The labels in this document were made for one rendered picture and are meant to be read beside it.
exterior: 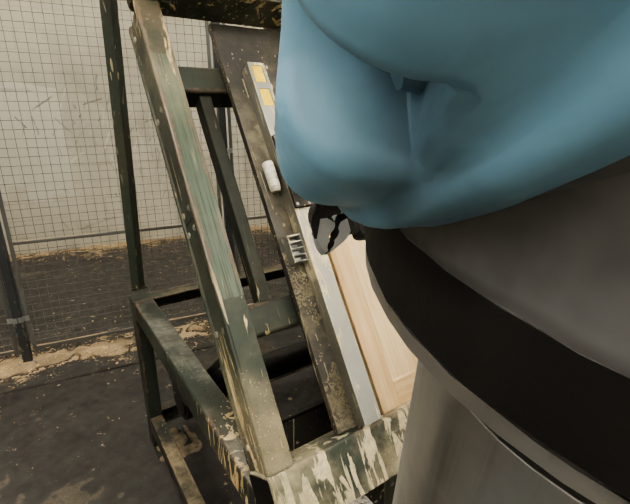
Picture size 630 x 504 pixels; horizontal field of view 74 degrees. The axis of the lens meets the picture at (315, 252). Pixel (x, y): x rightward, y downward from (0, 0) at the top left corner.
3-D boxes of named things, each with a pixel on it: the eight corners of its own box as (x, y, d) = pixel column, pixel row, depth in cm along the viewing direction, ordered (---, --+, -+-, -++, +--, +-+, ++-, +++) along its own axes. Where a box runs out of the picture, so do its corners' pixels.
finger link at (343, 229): (329, 232, 73) (342, 190, 67) (343, 256, 70) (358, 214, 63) (313, 234, 72) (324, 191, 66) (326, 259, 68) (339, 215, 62)
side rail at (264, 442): (248, 471, 89) (268, 478, 80) (128, 31, 108) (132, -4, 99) (273, 459, 92) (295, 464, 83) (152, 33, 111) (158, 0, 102)
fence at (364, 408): (355, 425, 97) (365, 426, 94) (241, 71, 114) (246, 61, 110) (372, 417, 100) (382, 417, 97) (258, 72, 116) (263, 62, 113)
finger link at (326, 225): (313, 234, 72) (324, 191, 66) (326, 259, 68) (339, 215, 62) (296, 236, 71) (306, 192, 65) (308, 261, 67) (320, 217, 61)
